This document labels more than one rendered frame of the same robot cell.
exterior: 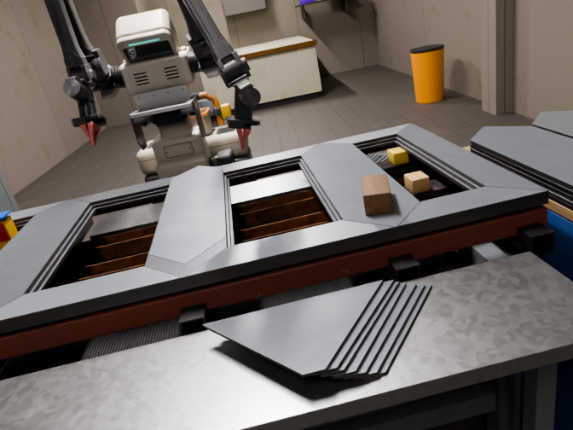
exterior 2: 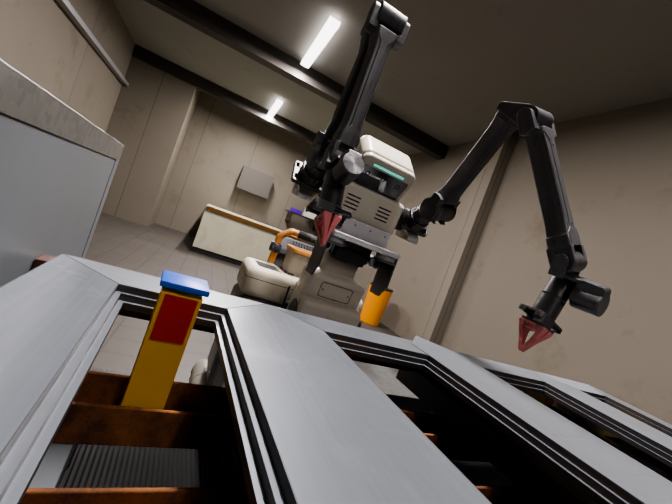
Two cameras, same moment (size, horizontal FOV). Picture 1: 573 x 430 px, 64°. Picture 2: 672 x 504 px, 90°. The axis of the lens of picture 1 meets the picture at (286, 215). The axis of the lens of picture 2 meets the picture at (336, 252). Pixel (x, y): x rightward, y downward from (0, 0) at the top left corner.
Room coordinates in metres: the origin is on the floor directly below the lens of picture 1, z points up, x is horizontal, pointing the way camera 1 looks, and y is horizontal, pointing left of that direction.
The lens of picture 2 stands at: (0.88, 0.89, 1.00)
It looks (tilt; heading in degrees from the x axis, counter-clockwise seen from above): 1 degrees down; 337
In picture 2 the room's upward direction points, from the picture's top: 20 degrees clockwise
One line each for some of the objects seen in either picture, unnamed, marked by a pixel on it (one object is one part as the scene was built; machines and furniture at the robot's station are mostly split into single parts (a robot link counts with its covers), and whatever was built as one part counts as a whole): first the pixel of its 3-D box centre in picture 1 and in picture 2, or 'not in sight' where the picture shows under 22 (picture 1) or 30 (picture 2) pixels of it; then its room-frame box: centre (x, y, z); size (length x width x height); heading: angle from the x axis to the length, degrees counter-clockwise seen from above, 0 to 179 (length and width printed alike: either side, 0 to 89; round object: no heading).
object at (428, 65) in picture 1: (428, 74); (375, 304); (5.52, -2.00, 0.31); 0.40 x 0.39 x 0.62; 179
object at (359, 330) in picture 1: (330, 334); not in sight; (0.63, -0.03, 0.77); 0.45 x 0.20 x 0.04; 93
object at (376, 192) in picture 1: (376, 194); not in sight; (0.96, -0.21, 0.87); 0.12 x 0.06 x 0.05; 169
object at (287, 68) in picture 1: (261, 72); (243, 238); (8.28, -0.08, 0.43); 2.23 x 1.80 x 0.85; 179
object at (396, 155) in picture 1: (397, 155); not in sight; (1.42, -0.40, 0.79); 0.06 x 0.05 x 0.04; 3
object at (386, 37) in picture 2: (60, 20); (363, 91); (1.73, 0.61, 1.40); 0.11 x 0.06 x 0.43; 89
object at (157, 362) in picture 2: (12, 246); (158, 356); (1.36, 0.87, 0.78); 0.05 x 0.05 x 0.19; 3
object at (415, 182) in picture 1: (416, 182); not in sight; (1.16, -0.37, 0.79); 0.06 x 0.05 x 0.04; 3
